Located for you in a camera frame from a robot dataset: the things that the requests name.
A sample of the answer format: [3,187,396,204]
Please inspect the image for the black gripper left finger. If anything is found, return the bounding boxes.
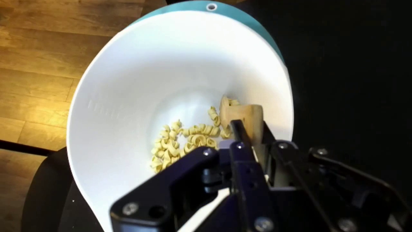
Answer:
[108,120,275,232]

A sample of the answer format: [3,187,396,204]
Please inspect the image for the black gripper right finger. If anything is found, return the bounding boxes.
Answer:
[256,121,412,232]

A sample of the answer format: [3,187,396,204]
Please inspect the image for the white bowl with teal outside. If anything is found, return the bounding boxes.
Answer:
[65,0,294,232]

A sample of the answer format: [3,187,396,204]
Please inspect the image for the cereal pieces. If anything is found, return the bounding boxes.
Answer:
[149,105,232,173]

